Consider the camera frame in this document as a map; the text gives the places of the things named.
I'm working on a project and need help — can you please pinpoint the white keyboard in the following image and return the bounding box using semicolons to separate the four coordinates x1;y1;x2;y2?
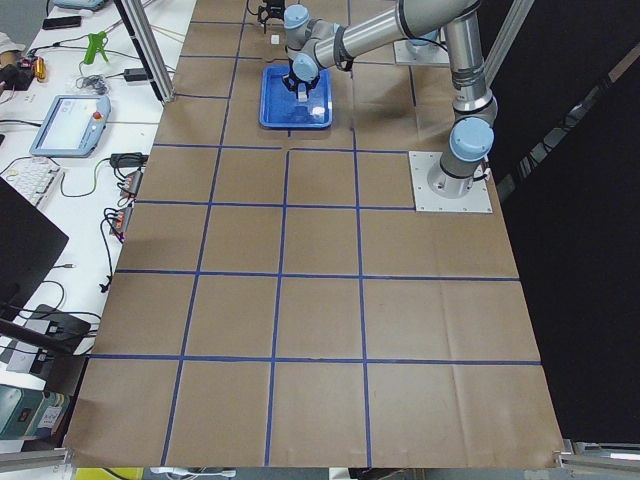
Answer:
1;157;63;210

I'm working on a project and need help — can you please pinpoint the black monitor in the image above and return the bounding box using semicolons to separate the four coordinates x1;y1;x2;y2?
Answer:
0;179;69;321

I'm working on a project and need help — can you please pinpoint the aluminium frame post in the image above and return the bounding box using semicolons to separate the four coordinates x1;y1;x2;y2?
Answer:
114;0;175;105

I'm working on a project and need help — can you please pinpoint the brown paper table cover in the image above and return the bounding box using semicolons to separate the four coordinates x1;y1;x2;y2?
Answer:
65;1;562;468

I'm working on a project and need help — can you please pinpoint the teach pendant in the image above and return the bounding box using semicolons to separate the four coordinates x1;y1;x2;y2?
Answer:
29;95;111;158

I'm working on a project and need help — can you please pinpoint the black smartphone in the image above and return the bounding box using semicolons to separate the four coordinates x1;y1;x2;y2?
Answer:
42;15;82;31

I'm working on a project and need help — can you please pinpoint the blue plastic tray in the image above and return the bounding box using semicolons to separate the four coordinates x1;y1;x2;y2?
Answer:
259;65;333;130

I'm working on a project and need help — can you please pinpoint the black power adapter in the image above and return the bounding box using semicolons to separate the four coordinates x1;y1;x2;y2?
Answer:
122;68;149;83

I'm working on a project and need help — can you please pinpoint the green glue gun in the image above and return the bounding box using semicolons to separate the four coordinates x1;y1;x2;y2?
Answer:
83;31;109;65

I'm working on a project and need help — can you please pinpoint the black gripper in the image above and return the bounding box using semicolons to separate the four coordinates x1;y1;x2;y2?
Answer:
282;71;316;98
258;0;285;32

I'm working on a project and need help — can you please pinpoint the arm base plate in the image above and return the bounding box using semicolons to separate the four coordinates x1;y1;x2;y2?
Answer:
393;40;449;68
408;151;493;214

